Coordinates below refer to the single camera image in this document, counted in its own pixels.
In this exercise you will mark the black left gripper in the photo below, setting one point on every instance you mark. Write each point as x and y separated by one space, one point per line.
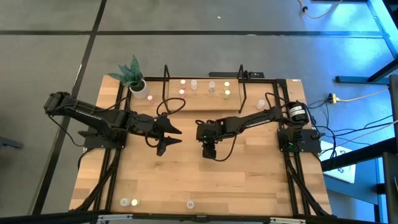
152 127

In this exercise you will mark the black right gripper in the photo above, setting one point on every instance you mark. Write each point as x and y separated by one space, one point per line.
208 132

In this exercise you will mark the pink medicine bottle white cap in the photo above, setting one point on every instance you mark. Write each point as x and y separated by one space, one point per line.
181 91
150 98
183 82

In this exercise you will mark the clear medicine bottle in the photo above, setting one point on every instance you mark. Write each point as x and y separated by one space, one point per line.
125 202
211 86
190 204

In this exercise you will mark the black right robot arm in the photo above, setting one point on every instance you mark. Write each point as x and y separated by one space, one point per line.
255 119

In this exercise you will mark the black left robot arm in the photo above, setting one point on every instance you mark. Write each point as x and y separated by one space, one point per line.
93 115

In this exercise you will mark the wooden shelf black metal ends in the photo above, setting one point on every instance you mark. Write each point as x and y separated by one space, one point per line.
202 101

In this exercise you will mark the green plant in white pot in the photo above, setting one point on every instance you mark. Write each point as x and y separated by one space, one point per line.
130 74

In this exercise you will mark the white tape piece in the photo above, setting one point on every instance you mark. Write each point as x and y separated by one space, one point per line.
297 80

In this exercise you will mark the yellow power plug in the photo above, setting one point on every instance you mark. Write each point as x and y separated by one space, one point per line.
333 98

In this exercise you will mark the white paper sheet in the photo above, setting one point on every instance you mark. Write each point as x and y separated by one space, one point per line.
342 174

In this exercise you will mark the black desk bar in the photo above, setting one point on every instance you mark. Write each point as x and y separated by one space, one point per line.
357 155

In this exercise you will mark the grey metal foot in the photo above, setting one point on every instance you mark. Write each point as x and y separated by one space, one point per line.
11 143

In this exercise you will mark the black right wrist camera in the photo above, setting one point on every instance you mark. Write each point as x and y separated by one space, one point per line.
210 152

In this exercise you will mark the silver metal bracket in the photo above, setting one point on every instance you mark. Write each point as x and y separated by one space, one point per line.
287 220
115 217

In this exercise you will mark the black camera mount beam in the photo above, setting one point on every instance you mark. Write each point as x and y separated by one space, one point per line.
46 219

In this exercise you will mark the black desk frame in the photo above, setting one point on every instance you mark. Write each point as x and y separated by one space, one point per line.
357 79

